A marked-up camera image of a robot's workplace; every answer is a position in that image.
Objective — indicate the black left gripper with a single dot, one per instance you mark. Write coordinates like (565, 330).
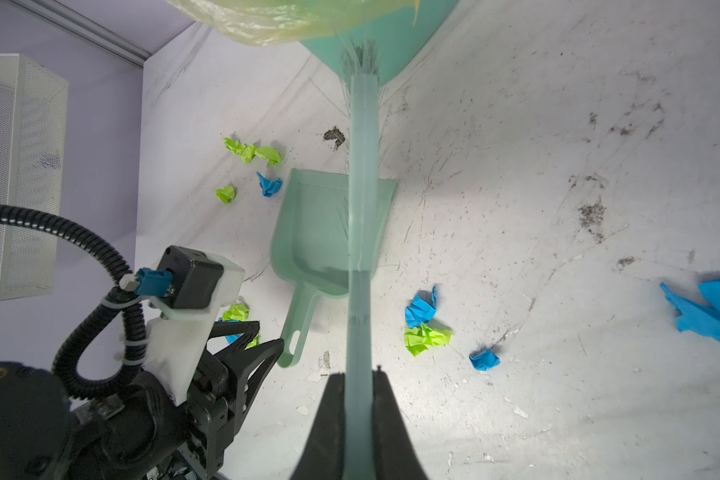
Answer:
(222, 392)

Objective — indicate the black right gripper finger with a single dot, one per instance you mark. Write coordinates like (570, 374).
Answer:
(393, 452)

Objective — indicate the green plastic dustpan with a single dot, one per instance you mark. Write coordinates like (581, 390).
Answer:
(310, 249)

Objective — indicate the green hand brush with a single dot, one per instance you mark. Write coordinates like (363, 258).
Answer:
(361, 78)

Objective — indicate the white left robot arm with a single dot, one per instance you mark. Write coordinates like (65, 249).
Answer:
(139, 432)

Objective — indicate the green blue scrap group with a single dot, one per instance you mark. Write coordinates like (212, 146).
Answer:
(421, 335)

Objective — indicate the blue crumpled paper scrap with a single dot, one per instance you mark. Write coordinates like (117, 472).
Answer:
(269, 187)

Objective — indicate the dark debris bit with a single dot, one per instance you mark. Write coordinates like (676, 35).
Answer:
(335, 136)

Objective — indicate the blue paper scrap pair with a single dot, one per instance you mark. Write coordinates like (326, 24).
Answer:
(692, 317)

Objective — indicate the green trash bin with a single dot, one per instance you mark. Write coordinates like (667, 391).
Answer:
(383, 46)

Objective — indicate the white mesh wall shelf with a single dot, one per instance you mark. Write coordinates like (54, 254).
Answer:
(33, 114)

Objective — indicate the aluminium frame post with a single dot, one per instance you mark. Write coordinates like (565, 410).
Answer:
(68, 21)

